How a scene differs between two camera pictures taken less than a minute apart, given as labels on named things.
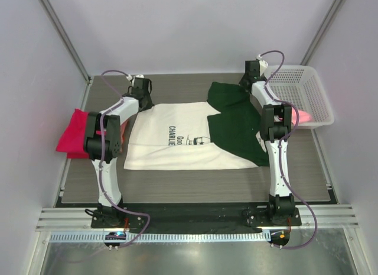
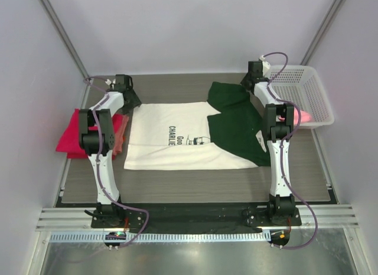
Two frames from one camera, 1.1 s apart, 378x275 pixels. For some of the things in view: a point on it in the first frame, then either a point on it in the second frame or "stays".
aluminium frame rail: (328, 217) stays
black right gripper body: (242, 81) stays
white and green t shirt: (224, 132) stays
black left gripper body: (149, 103) → (134, 103)
